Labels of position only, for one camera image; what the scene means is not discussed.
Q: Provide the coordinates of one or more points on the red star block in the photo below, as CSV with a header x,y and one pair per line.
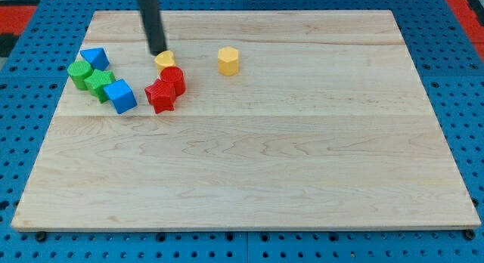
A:
x,y
161,96

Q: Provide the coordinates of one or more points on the red cylinder block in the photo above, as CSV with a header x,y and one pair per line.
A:
x,y
174,75

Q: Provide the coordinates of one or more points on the green cylinder block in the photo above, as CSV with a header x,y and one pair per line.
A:
x,y
78,71

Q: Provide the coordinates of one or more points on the green star block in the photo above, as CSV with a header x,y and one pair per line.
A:
x,y
96,82

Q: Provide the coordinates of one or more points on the blue triangle block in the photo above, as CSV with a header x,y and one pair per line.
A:
x,y
97,57

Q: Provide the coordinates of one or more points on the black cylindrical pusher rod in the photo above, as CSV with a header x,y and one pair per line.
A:
x,y
153,25

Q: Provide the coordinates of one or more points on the yellow heart block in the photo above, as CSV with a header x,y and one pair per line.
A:
x,y
163,60

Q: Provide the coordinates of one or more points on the yellow hexagon block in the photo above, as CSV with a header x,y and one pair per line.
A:
x,y
228,61

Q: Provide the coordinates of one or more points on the blue cube block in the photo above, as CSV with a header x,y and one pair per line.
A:
x,y
121,96

